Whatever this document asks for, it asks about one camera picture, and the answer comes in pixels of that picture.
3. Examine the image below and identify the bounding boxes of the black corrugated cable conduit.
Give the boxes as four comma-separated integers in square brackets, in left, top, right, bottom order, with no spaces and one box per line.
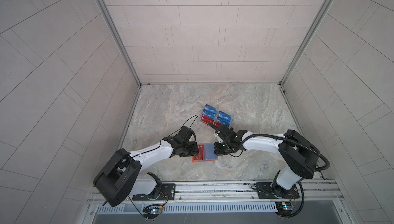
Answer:
[208,121,330,218]

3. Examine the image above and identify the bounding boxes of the blue VIP card back left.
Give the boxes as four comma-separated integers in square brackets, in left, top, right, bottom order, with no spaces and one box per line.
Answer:
[204,104,218,114]

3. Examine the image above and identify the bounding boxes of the aluminium mounting rail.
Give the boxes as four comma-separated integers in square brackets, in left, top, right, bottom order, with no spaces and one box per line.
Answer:
[86,178,344,206]

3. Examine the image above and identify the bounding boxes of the clear acrylic card display stand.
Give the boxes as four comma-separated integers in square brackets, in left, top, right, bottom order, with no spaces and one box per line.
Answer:
[201,104,233,128]

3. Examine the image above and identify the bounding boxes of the left green circuit board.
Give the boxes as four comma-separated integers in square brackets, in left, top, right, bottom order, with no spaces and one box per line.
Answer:
[142,203,164,219]

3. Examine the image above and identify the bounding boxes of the green circuit board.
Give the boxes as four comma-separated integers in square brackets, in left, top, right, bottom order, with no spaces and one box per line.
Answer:
[142,203,164,219]
[275,201,293,216]

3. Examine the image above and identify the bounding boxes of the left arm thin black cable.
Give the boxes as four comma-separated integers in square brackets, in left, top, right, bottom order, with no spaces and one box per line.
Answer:
[101,114,200,208]

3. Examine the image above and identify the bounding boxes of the blue VIP card back right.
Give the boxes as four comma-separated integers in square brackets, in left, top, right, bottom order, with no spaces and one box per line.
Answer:
[218,111,232,121]

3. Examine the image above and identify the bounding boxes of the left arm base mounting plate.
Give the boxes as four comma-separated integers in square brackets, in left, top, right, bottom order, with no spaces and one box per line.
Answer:
[132,184,175,201]

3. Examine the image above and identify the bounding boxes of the right green circuit board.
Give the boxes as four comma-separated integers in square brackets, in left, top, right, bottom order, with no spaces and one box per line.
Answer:
[275,201,293,216]

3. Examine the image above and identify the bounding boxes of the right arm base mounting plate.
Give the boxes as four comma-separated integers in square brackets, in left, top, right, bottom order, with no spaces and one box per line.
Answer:
[251,183,300,199]

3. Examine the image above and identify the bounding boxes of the orange leather card holder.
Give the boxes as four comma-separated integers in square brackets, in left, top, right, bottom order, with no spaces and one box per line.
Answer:
[192,143,218,163]

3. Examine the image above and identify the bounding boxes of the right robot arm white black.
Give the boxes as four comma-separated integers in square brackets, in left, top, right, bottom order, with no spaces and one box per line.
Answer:
[211,125,330,198]

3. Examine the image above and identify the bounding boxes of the red vip card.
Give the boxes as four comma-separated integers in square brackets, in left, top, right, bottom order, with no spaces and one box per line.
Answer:
[196,145,205,161]
[213,120,222,127]
[201,114,214,124]

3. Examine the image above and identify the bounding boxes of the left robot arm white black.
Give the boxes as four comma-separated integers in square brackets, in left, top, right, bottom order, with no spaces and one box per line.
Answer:
[93,126,199,207]

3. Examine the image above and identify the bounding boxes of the blue vip card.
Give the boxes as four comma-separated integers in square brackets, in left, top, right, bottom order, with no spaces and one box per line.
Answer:
[204,104,218,114]
[216,117,231,127]
[202,110,216,119]
[218,111,232,121]

